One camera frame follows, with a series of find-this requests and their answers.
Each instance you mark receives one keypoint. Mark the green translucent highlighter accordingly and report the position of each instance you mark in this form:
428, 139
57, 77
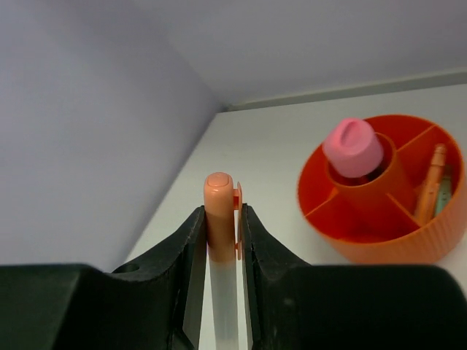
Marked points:
445, 190

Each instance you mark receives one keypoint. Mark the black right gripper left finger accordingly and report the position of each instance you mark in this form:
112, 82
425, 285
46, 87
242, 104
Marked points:
153, 301

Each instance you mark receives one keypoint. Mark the orange round divided organizer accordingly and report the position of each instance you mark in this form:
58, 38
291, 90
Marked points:
371, 220

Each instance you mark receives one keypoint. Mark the orange highlighter cap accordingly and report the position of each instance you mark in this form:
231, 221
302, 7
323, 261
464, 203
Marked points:
223, 210

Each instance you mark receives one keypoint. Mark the pink capped sticker bottle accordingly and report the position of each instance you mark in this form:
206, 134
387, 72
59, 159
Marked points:
353, 148

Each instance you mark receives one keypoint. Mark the orange translucent highlighter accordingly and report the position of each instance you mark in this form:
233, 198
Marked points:
224, 302

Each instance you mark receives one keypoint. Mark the rose gold marker cap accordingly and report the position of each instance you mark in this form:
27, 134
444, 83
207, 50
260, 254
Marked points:
428, 194

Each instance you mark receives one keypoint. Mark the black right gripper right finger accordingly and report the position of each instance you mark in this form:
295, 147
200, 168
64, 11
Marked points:
290, 304

